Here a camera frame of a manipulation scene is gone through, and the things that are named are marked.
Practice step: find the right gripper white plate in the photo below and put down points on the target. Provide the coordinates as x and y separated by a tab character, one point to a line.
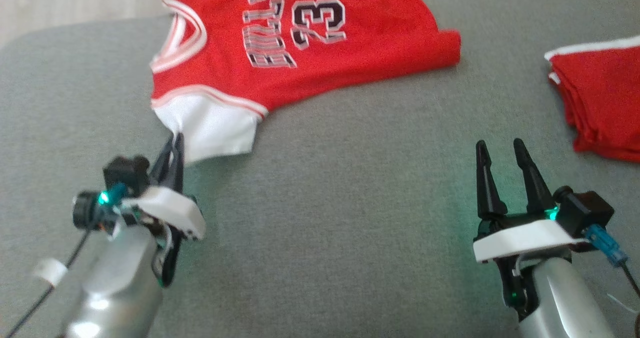
525	235

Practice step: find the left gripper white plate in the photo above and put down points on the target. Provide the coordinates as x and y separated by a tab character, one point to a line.
175	213

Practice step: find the red basketball shorts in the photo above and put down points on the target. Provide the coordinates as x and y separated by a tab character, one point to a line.
605	103

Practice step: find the red basketball jersey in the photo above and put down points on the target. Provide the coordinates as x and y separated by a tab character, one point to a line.
240	38

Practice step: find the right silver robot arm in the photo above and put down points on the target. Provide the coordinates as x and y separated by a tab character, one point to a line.
565	298

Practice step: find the white tape label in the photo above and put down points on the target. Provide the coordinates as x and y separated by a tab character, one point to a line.
50	272

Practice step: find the grey fabric sofa seat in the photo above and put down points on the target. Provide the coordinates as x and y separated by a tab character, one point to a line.
350	203

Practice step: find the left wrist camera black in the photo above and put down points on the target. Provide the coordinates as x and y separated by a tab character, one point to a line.
125	173

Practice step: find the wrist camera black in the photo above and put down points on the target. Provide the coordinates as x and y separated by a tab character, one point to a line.
125	173
585	210

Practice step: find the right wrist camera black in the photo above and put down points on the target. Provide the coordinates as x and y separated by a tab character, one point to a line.
585	210

